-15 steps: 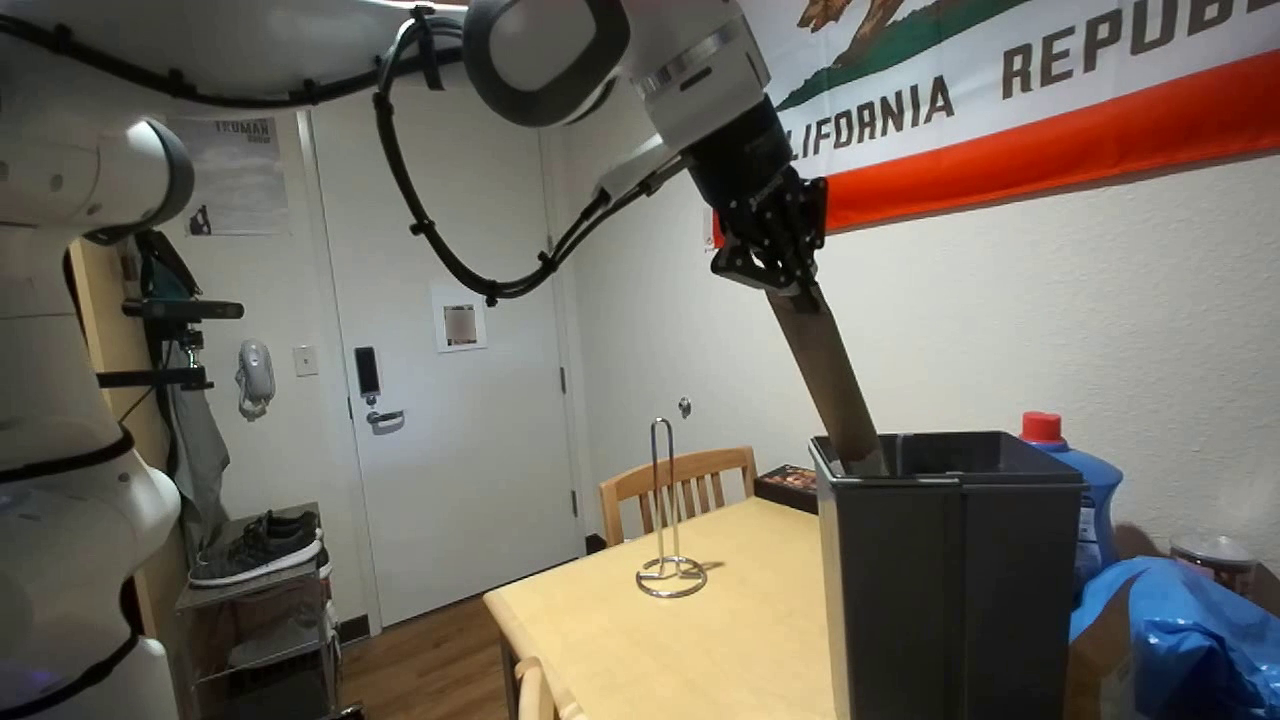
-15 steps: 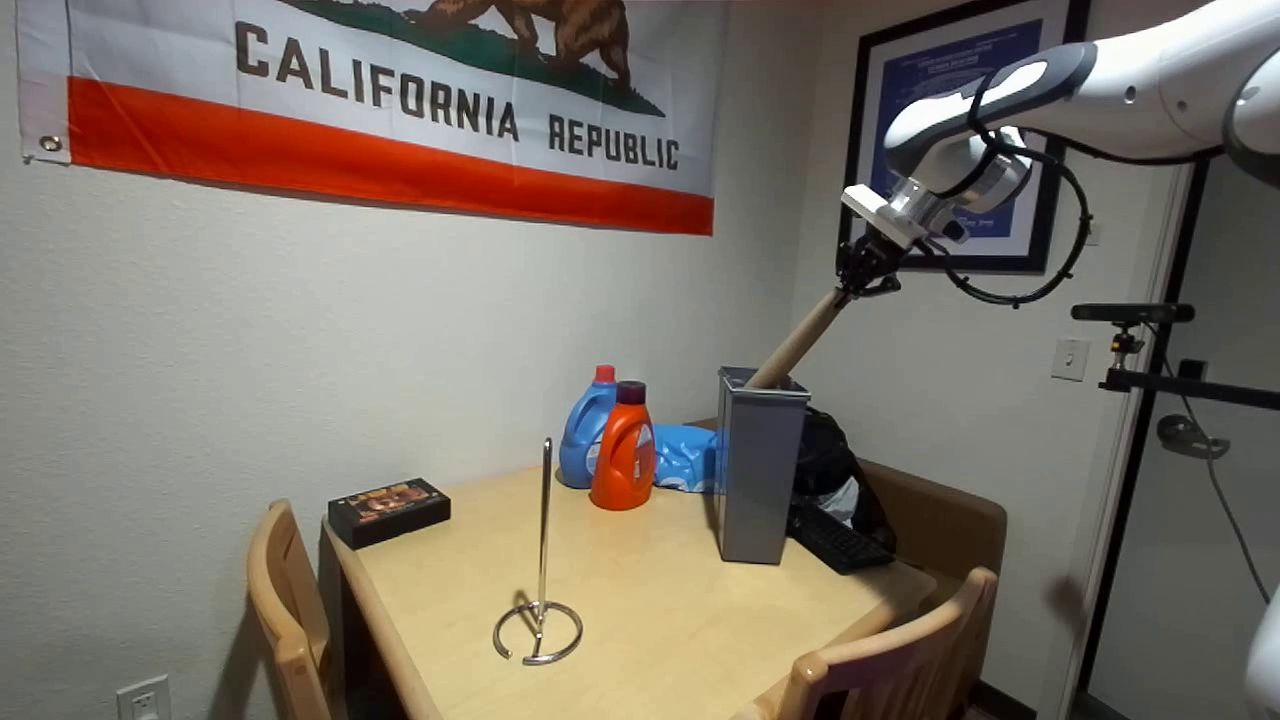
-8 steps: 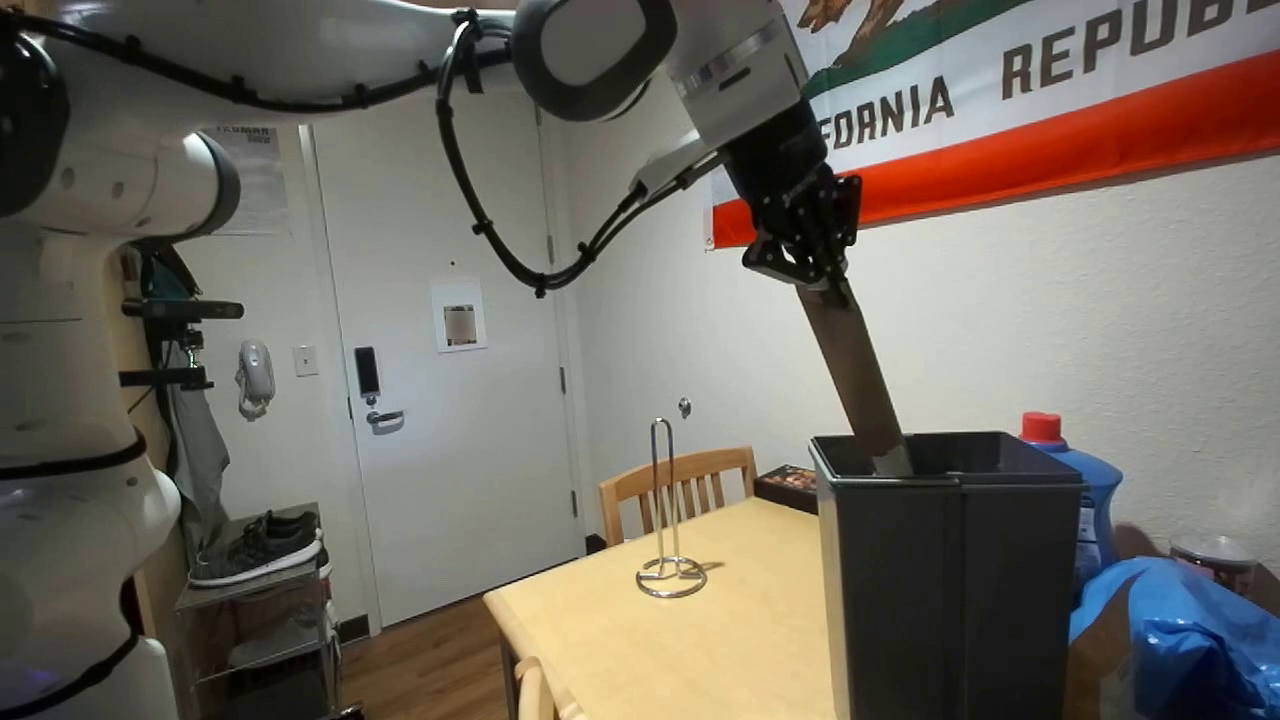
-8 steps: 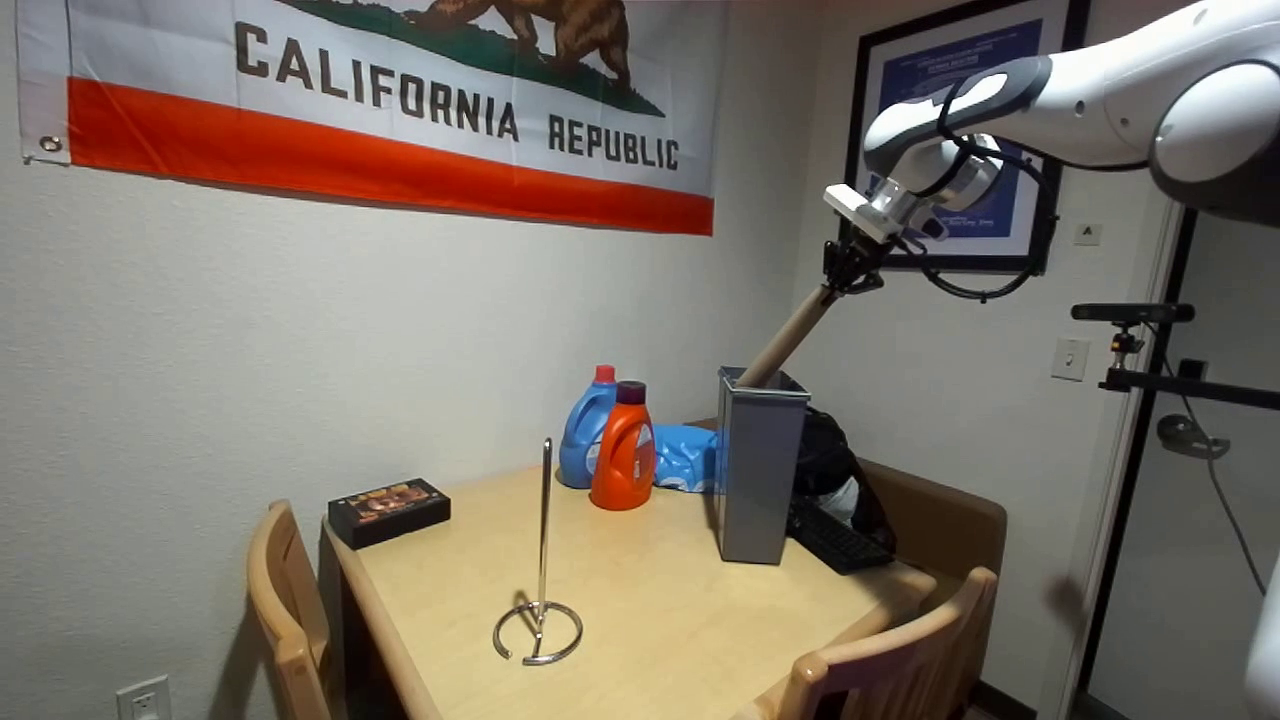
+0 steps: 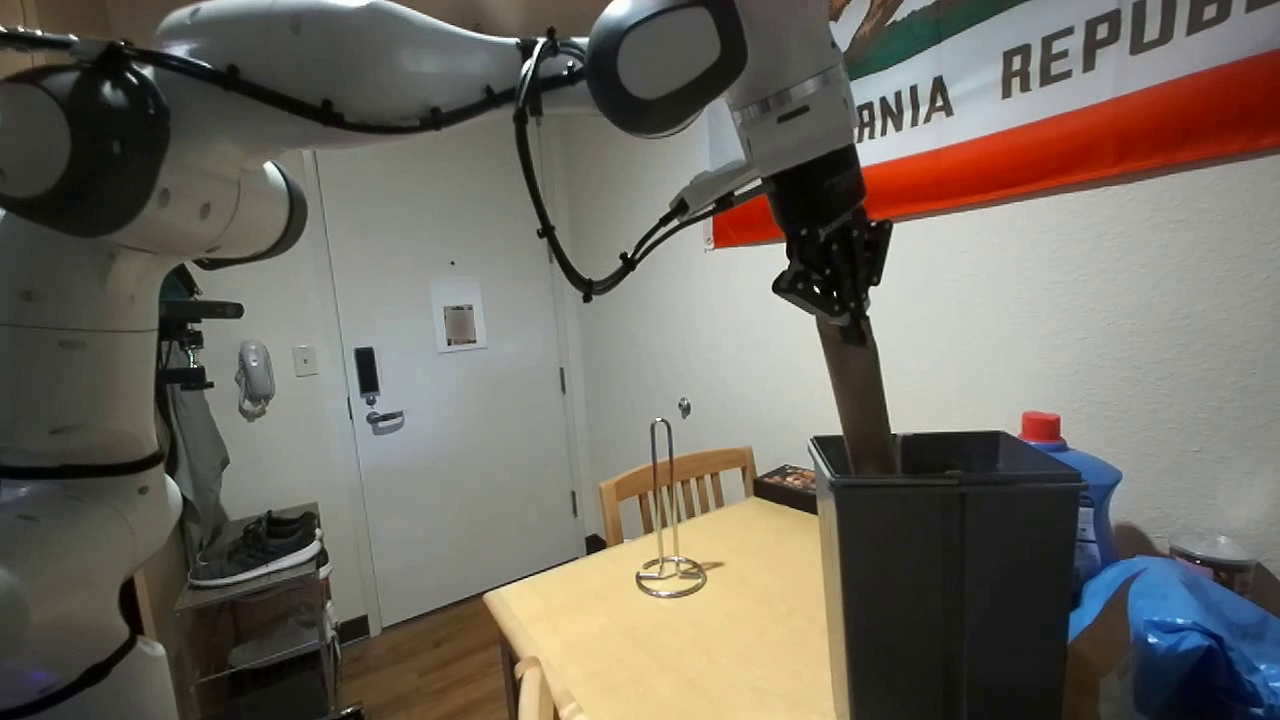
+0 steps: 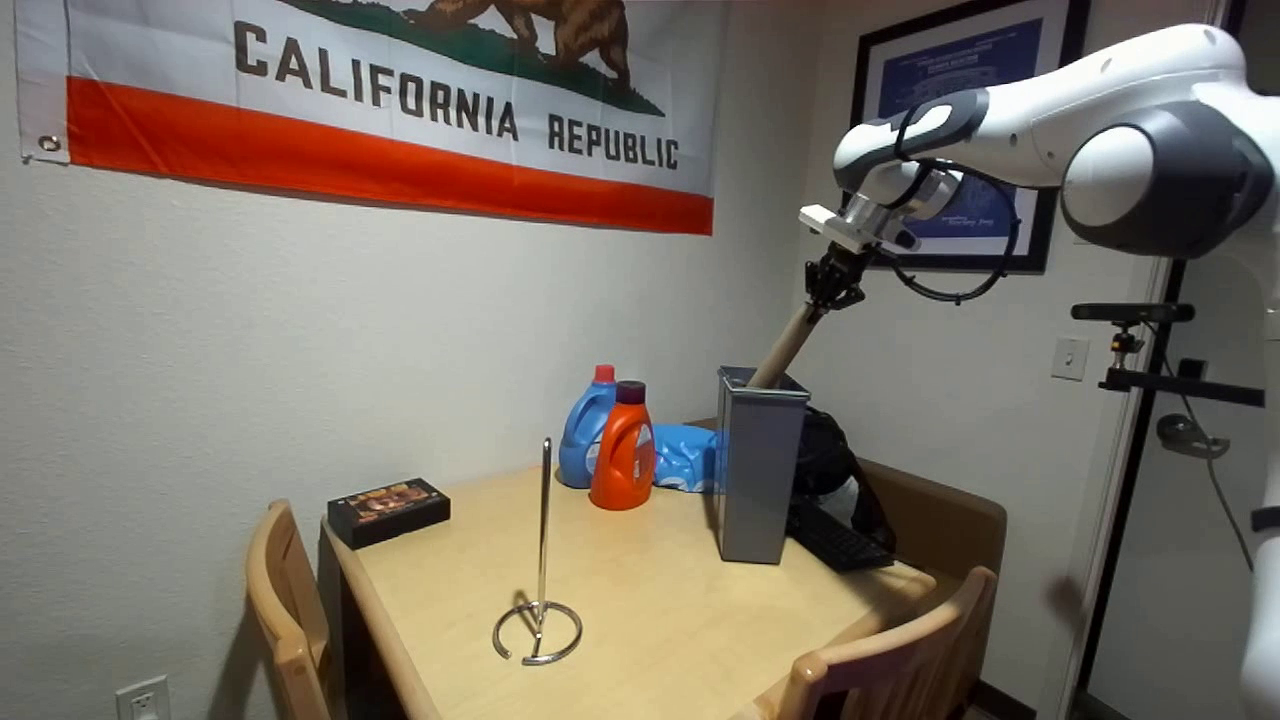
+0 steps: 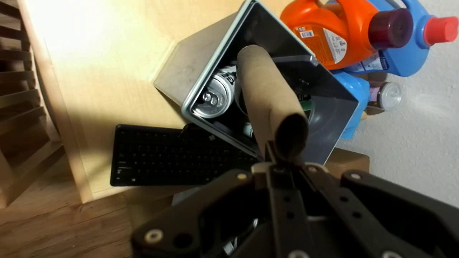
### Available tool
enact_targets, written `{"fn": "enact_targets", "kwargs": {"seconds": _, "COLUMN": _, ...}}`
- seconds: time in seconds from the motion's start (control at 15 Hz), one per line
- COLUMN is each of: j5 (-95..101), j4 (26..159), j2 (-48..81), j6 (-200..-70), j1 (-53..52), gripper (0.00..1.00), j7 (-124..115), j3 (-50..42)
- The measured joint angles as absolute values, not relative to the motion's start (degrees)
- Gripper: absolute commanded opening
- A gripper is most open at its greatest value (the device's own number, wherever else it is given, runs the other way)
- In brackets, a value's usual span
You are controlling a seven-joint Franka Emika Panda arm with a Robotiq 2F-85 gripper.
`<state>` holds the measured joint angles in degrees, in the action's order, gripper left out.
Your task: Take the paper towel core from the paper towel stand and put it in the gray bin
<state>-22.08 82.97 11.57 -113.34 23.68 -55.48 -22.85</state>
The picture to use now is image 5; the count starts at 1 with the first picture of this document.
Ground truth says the gray shoe rack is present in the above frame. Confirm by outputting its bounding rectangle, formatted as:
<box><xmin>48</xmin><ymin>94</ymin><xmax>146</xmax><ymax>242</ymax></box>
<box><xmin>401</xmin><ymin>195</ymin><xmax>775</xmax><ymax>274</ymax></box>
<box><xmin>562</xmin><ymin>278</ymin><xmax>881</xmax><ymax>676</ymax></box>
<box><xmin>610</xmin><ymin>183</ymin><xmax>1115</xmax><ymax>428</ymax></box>
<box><xmin>175</xmin><ymin>555</ymin><xmax>346</xmax><ymax>720</ymax></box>

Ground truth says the small photo on door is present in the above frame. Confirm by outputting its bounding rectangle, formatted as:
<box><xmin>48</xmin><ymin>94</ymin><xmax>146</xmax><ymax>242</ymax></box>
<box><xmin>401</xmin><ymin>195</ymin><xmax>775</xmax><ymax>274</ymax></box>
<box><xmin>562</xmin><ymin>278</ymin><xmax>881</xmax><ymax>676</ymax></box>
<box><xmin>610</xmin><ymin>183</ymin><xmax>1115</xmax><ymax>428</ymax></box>
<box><xmin>433</xmin><ymin>274</ymin><xmax>490</xmax><ymax>358</ymax></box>

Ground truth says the gray sneakers pair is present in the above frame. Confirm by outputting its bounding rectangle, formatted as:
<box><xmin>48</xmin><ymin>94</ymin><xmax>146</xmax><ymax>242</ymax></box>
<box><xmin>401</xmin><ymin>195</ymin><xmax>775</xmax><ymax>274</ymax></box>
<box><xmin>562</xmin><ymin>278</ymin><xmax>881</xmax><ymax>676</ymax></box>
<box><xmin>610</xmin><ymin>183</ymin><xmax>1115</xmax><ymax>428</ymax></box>
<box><xmin>186</xmin><ymin>498</ymin><xmax>329</xmax><ymax>591</ymax></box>

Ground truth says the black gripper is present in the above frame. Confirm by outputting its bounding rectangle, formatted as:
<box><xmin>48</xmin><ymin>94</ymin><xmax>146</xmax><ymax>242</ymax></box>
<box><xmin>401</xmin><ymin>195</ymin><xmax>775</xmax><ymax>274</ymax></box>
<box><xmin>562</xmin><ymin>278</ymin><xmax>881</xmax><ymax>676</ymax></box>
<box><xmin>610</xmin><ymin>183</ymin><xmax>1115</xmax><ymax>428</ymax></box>
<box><xmin>765</xmin><ymin>139</ymin><xmax>896</xmax><ymax>332</ymax></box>

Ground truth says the white door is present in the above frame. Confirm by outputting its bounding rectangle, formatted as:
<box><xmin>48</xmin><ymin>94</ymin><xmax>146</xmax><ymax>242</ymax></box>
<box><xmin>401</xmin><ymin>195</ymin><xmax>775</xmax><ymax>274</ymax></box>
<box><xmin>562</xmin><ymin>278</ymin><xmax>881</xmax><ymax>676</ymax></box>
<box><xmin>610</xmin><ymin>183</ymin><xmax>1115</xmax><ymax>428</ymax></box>
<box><xmin>300</xmin><ymin>124</ymin><xmax>593</xmax><ymax>632</ymax></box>

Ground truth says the black door keypad lock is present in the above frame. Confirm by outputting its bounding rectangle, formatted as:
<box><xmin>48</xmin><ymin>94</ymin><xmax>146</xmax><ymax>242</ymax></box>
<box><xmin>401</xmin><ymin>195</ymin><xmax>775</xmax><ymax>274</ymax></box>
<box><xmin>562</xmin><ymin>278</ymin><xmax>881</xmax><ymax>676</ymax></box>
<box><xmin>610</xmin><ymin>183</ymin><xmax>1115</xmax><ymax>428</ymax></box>
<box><xmin>352</xmin><ymin>344</ymin><xmax>385</xmax><ymax>402</ymax></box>

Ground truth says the wrist camera on white mount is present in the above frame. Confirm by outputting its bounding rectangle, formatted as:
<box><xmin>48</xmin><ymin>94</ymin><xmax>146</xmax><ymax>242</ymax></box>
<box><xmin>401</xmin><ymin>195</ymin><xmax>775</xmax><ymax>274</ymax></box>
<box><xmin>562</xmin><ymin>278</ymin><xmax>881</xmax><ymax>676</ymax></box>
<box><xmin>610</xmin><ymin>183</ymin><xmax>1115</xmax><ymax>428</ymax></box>
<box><xmin>669</xmin><ymin>156</ymin><xmax>762</xmax><ymax>218</ymax></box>

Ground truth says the light wooden chair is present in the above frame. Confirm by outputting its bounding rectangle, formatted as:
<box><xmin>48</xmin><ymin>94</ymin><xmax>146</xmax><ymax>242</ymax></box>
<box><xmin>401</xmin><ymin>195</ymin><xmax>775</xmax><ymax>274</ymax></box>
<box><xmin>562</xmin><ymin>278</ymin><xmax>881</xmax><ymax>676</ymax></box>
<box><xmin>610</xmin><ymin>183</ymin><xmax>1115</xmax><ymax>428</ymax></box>
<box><xmin>514</xmin><ymin>653</ymin><xmax>556</xmax><ymax>720</ymax></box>
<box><xmin>597</xmin><ymin>444</ymin><xmax>765</xmax><ymax>547</ymax></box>

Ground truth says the brown cardboard paper towel core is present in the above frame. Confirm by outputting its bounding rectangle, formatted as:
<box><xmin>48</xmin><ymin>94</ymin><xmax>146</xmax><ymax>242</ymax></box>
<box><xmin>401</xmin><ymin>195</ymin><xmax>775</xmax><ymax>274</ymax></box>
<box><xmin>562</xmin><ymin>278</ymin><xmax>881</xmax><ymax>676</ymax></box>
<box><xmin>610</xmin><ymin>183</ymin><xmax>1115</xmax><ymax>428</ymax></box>
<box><xmin>812</xmin><ymin>306</ymin><xmax>903</xmax><ymax>478</ymax></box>

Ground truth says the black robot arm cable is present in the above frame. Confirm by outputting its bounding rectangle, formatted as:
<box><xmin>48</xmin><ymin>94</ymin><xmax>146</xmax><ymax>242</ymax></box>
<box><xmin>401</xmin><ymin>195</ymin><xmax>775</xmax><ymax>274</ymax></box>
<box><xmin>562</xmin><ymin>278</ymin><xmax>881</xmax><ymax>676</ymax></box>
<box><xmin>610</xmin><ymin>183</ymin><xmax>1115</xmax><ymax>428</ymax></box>
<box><xmin>37</xmin><ymin>31</ymin><xmax>758</xmax><ymax>302</ymax></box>

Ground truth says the blue detergent bottle red cap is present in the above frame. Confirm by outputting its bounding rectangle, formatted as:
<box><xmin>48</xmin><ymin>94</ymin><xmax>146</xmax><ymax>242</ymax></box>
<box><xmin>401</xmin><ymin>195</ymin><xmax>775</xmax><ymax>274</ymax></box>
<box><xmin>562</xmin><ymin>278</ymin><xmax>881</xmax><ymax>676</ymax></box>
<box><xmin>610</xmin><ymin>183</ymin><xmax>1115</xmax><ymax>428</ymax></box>
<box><xmin>1020</xmin><ymin>407</ymin><xmax>1134</xmax><ymax>591</ymax></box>

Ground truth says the white wall-hung device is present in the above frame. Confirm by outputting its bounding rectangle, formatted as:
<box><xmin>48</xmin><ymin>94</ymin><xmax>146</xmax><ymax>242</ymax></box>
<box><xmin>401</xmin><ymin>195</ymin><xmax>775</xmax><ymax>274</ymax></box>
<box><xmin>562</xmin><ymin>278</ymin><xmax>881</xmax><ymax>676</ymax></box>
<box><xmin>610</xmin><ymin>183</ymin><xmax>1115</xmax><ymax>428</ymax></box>
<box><xmin>234</xmin><ymin>337</ymin><xmax>282</xmax><ymax>424</ymax></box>

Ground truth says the metal paper towel stand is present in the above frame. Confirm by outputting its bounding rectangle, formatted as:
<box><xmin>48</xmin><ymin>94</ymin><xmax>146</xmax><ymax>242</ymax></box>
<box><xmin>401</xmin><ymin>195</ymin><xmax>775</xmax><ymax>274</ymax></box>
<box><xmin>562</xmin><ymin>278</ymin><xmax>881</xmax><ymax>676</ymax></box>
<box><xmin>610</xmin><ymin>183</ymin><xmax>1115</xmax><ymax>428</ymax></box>
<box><xmin>631</xmin><ymin>410</ymin><xmax>714</xmax><ymax>605</ymax></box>

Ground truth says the dark printed flat box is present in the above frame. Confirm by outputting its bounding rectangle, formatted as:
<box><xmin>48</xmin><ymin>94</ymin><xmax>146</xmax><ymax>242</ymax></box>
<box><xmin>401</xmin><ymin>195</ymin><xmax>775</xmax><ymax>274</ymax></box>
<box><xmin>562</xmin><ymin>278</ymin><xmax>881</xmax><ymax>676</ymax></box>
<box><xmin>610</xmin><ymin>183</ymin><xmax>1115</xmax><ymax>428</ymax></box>
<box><xmin>751</xmin><ymin>459</ymin><xmax>824</xmax><ymax>521</ymax></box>

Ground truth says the black camera tripod stand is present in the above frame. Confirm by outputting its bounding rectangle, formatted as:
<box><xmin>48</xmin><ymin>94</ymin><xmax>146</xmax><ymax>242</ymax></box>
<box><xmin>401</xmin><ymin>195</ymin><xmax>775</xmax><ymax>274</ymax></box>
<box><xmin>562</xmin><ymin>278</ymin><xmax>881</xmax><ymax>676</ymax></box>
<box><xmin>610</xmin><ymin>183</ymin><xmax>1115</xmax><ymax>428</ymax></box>
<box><xmin>157</xmin><ymin>261</ymin><xmax>253</xmax><ymax>534</ymax></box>

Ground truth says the blue plastic bag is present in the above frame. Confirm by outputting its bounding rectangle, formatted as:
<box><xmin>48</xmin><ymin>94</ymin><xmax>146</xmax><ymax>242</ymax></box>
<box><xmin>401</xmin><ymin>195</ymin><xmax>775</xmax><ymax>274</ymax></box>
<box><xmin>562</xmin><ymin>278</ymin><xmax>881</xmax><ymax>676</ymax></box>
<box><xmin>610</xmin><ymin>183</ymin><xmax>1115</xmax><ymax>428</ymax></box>
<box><xmin>1070</xmin><ymin>555</ymin><xmax>1280</xmax><ymax>720</ymax></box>

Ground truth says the gray plastic bin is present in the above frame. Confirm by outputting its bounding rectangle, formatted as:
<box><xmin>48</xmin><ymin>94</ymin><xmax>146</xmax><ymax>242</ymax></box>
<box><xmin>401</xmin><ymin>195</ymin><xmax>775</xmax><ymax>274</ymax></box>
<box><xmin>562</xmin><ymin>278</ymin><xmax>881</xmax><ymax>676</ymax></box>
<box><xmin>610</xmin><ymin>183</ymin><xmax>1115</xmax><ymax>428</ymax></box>
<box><xmin>807</xmin><ymin>428</ymin><xmax>1087</xmax><ymax>720</ymax></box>

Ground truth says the California Republic flag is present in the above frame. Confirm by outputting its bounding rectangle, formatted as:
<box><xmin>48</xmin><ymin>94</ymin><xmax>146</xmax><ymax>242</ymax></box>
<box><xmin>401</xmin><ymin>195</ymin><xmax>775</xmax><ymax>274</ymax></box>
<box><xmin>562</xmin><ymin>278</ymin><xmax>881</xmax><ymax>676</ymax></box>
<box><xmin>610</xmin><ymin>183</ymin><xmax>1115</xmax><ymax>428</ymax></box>
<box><xmin>707</xmin><ymin>0</ymin><xmax>1280</xmax><ymax>253</ymax></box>

